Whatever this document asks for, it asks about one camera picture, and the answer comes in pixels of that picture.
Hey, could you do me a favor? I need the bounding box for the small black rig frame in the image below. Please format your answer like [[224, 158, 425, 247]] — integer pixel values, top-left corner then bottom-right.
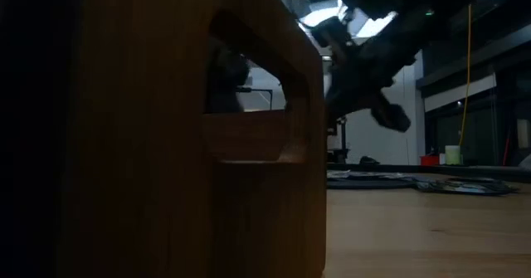
[[236, 86, 275, 112]]

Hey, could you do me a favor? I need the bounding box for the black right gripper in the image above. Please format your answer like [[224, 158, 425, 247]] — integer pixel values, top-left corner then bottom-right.
[[325, 20, 420, 134]]

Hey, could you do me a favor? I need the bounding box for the black table frame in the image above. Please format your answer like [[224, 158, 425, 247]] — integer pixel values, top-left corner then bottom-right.
[[327, 163, 531, 183]]

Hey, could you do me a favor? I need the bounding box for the pale green cup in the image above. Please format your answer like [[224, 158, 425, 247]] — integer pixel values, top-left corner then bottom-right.
[[444, 144, 462, 166]]

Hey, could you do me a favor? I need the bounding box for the black stand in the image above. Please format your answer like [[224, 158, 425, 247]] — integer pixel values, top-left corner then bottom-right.
[[327, 115, 350, 164]]

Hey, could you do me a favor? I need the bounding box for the wooden three-compartment tray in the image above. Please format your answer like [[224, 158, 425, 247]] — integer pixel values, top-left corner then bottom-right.
[[0, 0, 329, 278]]

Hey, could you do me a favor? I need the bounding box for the hanging yellow cable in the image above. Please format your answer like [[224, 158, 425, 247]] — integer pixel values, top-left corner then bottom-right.
[[458, 3, 473, 147]]

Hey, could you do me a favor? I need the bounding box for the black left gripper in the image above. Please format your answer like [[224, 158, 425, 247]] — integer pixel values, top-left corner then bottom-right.
[[207, 41, 252, 114]]

